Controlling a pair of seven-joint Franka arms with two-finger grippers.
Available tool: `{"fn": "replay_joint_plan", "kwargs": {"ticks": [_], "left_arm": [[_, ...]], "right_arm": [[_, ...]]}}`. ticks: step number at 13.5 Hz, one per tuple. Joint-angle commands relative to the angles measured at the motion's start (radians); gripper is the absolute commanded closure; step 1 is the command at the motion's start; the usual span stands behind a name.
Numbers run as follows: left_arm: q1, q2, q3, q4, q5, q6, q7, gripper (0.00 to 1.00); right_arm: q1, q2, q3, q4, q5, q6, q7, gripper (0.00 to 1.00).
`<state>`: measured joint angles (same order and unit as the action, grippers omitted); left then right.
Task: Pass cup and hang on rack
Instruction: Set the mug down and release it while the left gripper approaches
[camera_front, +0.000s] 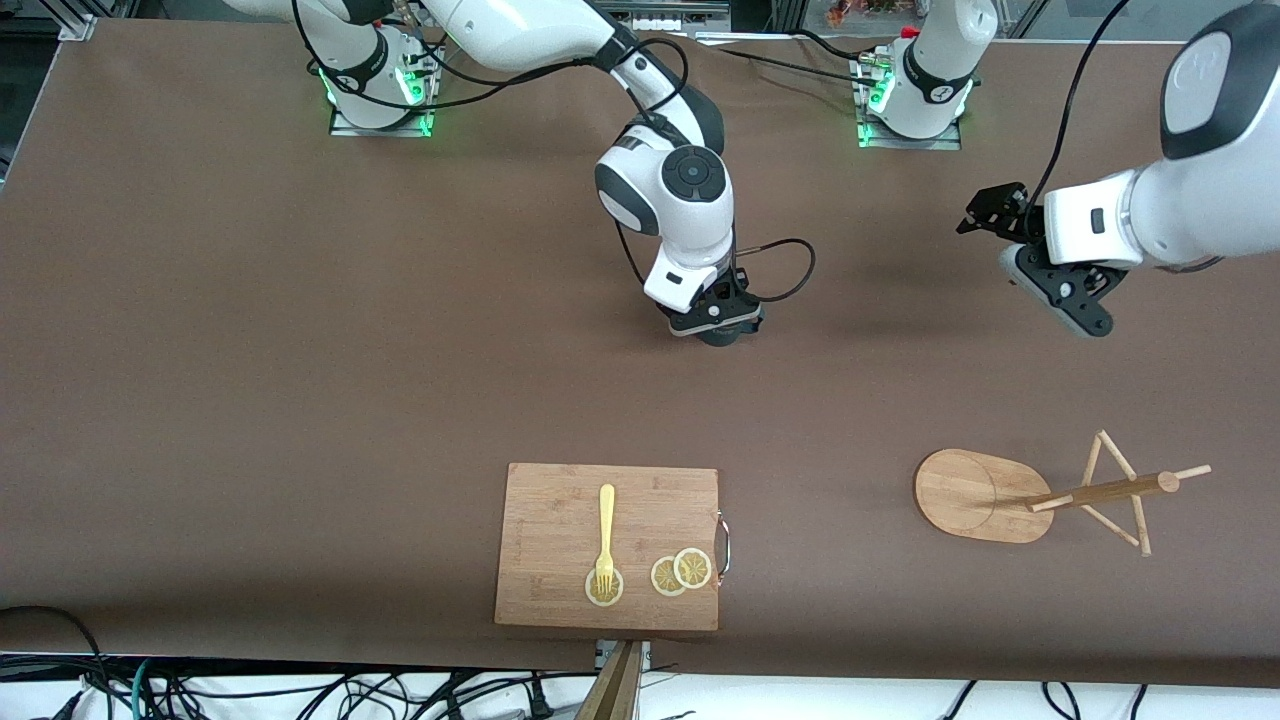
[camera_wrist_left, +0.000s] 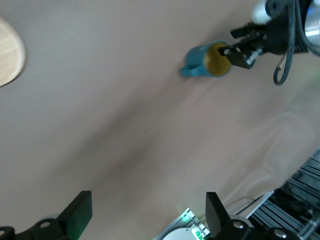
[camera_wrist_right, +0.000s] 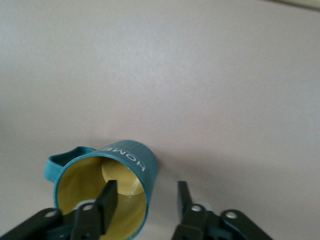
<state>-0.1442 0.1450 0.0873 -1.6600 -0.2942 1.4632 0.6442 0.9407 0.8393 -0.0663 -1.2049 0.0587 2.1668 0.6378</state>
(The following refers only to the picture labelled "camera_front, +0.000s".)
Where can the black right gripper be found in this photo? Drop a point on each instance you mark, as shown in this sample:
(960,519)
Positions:
(728,297)

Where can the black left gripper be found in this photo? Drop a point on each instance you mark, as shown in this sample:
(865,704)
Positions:
(1012,219)

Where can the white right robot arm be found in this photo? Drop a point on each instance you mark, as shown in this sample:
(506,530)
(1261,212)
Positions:
(690,200)

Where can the wooden mug rack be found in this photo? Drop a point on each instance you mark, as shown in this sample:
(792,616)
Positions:
(970,495)

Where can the yellow plastic fork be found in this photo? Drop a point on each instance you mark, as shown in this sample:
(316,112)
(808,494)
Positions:
(606,520)

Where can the lemon slice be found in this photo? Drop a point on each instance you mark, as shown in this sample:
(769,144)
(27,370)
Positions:
(661,578)
(595,598)
(693,568)

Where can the bamboo cutting board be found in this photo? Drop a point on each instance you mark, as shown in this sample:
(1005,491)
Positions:
(550,530)

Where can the grey power strip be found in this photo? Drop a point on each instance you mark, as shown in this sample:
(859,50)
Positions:
(680,10)

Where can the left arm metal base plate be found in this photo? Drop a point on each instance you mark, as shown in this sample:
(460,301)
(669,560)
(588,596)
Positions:
(910,144)

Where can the metal bracket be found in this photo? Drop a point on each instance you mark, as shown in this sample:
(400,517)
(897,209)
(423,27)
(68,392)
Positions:
(646,655)

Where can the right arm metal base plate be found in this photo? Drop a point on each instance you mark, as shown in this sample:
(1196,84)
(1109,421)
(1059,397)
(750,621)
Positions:
(380,130)

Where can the wooden post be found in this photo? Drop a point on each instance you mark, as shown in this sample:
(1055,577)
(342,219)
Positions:
(612,695)

